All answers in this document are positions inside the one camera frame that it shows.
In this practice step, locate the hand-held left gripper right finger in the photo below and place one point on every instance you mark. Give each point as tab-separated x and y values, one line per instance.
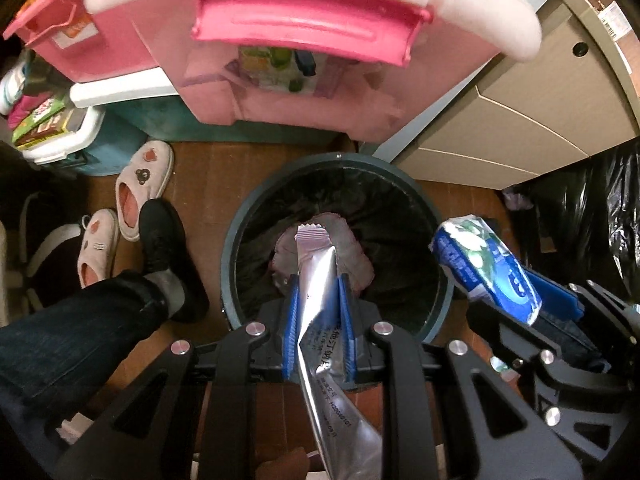
348	332

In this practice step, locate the person's black shoe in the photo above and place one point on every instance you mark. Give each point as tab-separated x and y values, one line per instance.
162	245

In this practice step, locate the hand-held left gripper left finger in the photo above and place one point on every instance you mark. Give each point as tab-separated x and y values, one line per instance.
290	332

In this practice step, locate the person's leg in jeans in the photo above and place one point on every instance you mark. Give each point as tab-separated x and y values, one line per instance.
65	335

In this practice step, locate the teal storage box white lid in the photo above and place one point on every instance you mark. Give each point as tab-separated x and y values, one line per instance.
160	117

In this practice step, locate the pink slipper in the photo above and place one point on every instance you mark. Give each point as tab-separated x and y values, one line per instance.
100	245
145	175

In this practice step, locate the large pink storage box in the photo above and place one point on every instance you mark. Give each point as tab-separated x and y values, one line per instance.
310	90

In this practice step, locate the purple crumpled scrap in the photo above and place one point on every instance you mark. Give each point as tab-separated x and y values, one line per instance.
517	199

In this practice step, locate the green and red packets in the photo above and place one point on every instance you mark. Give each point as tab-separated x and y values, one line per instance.
40	122

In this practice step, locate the blue storage box white lid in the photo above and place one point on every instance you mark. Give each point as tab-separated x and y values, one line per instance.
107	152

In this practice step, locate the pink crumpled wrapper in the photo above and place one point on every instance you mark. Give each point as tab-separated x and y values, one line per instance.
350	247

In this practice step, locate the dark grey round trash bin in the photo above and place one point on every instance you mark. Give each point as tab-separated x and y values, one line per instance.
250	240

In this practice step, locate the blue and white packet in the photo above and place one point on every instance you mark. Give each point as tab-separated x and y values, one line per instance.
480	270

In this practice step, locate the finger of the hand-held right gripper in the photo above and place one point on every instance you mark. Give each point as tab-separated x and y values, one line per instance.
505	332
557	295

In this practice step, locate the black garbage bag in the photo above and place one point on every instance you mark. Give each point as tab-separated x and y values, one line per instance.
590	220

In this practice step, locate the small pink storage box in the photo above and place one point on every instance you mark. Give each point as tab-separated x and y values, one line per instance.
100	45

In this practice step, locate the silver foil wrapper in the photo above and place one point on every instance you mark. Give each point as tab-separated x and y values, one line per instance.
320	305

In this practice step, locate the beige cabinet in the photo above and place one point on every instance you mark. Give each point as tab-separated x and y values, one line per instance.
540	110

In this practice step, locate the cardboard box with label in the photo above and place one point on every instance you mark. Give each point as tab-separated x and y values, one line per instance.
612	5

